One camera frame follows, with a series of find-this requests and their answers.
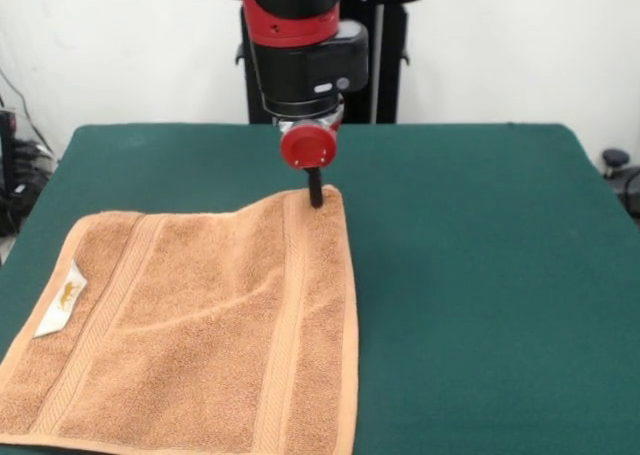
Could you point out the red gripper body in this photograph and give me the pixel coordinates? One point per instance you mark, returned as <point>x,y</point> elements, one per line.
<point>309,147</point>

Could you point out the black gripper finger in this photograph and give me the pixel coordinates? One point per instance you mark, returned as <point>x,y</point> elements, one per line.
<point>316,190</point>

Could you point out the tan terry towel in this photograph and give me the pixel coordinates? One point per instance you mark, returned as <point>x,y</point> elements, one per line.
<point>200,325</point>

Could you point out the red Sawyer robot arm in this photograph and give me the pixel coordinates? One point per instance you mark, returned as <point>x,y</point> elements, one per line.
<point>305,50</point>

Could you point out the dark green table cloth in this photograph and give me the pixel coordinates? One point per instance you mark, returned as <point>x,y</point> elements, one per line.
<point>475,275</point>

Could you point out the office chair base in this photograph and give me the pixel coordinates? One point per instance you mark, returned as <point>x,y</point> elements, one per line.
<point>616,157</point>

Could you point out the black upright device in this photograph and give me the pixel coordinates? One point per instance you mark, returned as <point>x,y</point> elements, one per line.
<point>7,150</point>

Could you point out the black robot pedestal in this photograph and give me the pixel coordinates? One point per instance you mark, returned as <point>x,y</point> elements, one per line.
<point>380,75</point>

